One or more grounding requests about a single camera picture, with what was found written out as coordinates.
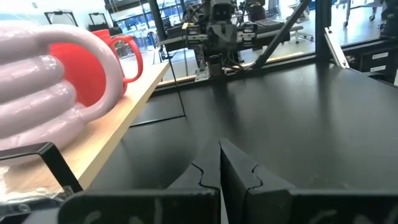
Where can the red plastic mug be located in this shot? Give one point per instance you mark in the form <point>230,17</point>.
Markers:
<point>81,71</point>

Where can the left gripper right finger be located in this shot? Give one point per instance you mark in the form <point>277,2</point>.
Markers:
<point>258,202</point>

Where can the wooden shelf with black frame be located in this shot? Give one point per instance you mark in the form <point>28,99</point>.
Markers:
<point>102,137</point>

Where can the black diagonal frame strut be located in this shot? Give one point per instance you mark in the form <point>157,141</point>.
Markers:
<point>280,34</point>

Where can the pink ribbed ceramic mug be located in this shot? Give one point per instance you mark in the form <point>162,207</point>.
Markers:
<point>34,93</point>

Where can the silver metal bar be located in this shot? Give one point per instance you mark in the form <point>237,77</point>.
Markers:
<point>335,48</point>

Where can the black drawer cabinet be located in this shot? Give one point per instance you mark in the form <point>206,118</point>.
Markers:
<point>373,62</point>

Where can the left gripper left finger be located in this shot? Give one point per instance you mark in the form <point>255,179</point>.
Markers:
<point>199,202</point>

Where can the black metal frame post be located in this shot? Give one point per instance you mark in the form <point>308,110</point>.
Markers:
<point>323,28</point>
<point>157,18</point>

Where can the office chair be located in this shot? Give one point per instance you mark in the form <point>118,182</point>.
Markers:
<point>300,32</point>

